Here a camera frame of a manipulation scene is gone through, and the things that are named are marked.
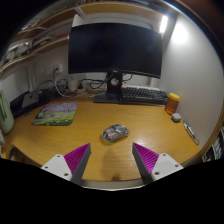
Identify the white power strip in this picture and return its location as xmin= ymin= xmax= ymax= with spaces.
xmin=68 ymin=79 xmax=86 ymax=94

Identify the white wall outlet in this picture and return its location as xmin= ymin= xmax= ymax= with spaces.
xmin=46 ymin=63 xmax=64 ymax=78

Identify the flower landscape print mouse pad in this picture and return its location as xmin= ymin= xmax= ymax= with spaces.
xmin=31 ymin=101 xmax=79 ymax=127

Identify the transparent computer mouse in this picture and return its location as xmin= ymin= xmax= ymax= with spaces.
xmin=102 ymin=124 xmax=130 ymax=143

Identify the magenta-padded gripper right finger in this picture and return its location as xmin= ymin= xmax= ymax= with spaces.
xmin=132 ymin=142 xmax=185 ymax=185

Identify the orange jar with yellow lid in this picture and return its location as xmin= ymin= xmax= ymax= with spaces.
xmin=164 ymin=92 xmax=181 ymax=115

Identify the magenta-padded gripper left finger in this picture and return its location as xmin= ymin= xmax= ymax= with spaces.
xmin=41 ymin=143 xmax=92 ymax=186

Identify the black keyboard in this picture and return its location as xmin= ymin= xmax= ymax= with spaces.
xmin=120 ymin=85 xmax=169 ymax=106

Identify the bright tube lamp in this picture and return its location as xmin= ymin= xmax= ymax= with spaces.
xmin=159 ymin=14 xmax=169 ymax=34

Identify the black box stand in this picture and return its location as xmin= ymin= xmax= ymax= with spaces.
xmin=9 ymin=89 xmax=51 ymax=118

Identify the wooden wall shelf unit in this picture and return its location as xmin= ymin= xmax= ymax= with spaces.
xmin=0 ymin=0 xmax=164 ymax=74

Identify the small white earbud case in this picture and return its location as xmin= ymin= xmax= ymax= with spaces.
xmin=170 ymin=112 xmax=182 ymax=123

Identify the black curved monitor with stand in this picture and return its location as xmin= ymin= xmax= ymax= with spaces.
xmin=67 ymin=22 xmax=164 ymax=104

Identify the white cable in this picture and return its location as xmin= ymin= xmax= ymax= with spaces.
xmin=54 ymin=77 xmax=88 ymax=100

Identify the silver mini computer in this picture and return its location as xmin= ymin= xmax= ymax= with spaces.
xmin=21 ymin=90 xmax=40 ymax=109

